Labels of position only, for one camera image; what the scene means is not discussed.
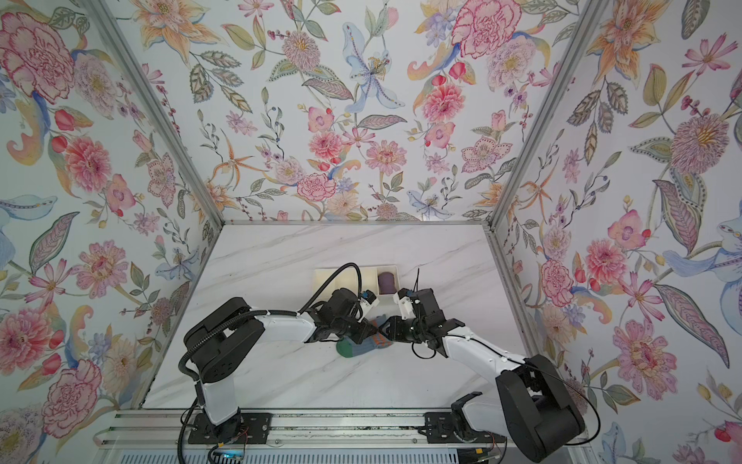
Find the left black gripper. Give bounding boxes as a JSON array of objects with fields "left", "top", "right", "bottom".
[{"left": 331, "top": 315, "right": 382, "bottom": 344}]

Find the blue orange green sock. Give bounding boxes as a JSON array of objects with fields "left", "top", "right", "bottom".
[{"left": 335, "top": 333, "right": 392, "bottom": 359}]

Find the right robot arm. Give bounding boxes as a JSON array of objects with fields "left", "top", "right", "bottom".
[{"left": 380, "top": 289, "right": 587, "bottom": 463}]

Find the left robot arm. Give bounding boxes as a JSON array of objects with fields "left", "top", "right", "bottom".
[{"left": 178, "top": 288, "right": 378, "bottom": 426}]

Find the cream divided organizer tray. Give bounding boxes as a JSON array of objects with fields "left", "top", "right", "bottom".
[{"left": 312, "top": 266, "right": 401, "bottom": 300}]

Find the rolled purple sock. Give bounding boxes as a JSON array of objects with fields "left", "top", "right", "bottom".
[{"left": 378, "top": 272, "right": 397, "bottom": 295}]

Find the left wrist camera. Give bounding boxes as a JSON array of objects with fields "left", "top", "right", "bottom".
[{"left": 359, "top": 290, "right": 379, "bottom": 312}]

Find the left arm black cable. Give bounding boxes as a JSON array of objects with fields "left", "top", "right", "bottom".
[{"left": 176, "top": 262, "right": 363, "bottom": 464}]

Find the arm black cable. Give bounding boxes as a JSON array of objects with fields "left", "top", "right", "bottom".
[
  {"left": 410, "top": 268, "right": 602, "bottom": 448},
  {"left": 176, "top": 262, "right": 363, "bottom": 464}
]

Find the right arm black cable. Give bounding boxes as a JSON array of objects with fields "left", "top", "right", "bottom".
[{"left": 410, "top": 268, "right": 602, "bottom": 448}]

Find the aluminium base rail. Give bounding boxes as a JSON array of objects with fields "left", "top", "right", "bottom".
[{"left": 92, "top": 408, "right": 592, "bottom": 450}]

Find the right aluminium corner post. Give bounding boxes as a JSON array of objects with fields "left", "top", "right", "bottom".
[{"left": 488, "top": 1, "right": 609, "bottom": 232}]

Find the aluminium corner post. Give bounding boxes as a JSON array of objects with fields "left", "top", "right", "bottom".
[
  {"left": 81, "top": 0, "right": 225, "bottom": 232},
  {"left": 488, "top": 1, "right": 609, "bottom": 232}
]

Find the left aluminium corner post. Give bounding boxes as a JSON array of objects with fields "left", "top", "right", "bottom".
[{"left": 81, "top": 0, "right": 225, "bottom": 232}]

